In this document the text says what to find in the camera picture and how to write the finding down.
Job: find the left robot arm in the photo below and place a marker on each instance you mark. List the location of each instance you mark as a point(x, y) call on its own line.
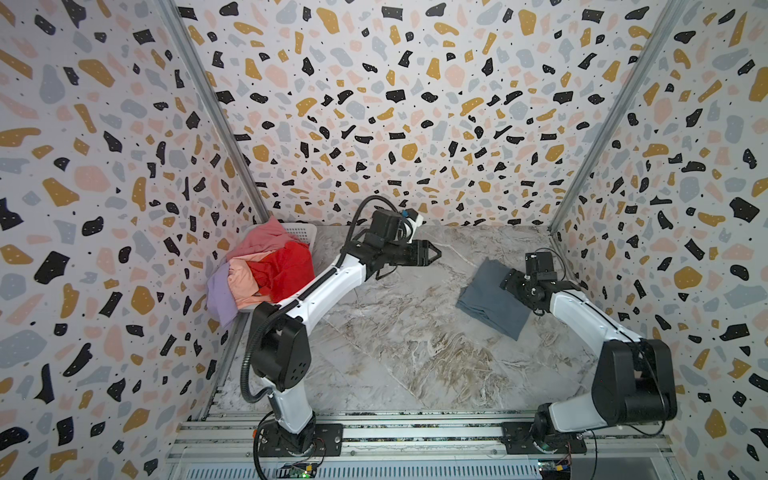
point(277, 355)

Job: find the circuit board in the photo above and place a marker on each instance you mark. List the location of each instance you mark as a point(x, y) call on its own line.
point(301, 470)
point(554, 470)

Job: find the grey t-shirt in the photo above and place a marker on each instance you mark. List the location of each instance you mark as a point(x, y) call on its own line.
point(484, 299)

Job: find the white laundry basket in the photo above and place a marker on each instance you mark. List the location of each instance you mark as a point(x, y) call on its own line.
point(304, 232)

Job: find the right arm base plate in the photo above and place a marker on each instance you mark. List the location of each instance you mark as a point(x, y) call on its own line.
point(523, 438)

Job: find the corner aluminium post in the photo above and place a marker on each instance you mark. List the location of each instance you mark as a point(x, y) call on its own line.
point(669, 16)
point(169, 12)

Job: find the dusty pink t-shirt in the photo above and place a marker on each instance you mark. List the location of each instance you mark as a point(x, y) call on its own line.
point(265, 237)

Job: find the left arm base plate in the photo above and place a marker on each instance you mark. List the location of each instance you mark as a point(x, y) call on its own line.
point(319, 440)

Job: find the peach t-shirt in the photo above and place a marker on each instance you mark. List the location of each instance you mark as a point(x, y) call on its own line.
point(243, 287)

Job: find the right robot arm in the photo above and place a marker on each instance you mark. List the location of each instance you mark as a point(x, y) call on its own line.
point(633, 381)

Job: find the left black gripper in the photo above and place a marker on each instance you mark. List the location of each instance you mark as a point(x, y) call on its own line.
point(417, 258)

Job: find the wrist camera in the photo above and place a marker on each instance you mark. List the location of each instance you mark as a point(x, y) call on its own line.
point(540, 266)
point(411, 220)

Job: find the aluminium mounting rail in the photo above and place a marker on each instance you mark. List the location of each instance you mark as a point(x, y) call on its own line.
point(415, 445)

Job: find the left circuit board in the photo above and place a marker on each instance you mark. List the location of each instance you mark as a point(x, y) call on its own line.
point(301, 470)

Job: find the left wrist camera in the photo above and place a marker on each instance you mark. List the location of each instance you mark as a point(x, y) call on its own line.
point(411, 220)

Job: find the lavender t-shirt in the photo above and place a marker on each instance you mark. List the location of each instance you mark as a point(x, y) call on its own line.
point(220, 301)

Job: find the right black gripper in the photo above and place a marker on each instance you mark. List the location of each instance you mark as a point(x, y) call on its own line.
point(512, 285)

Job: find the left corner aluminium post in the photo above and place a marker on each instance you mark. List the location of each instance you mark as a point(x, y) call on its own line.
point(169, 12)

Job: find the red t-shirt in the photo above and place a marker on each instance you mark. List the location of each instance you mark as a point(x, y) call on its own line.
point(283, 272)

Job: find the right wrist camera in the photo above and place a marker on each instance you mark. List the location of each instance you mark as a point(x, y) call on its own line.
point(540, 266)

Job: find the right circuit board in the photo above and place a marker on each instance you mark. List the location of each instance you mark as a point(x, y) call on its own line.
point(554, 470)

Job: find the right corner aluminium post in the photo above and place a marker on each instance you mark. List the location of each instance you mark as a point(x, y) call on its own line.
point(669, 16)

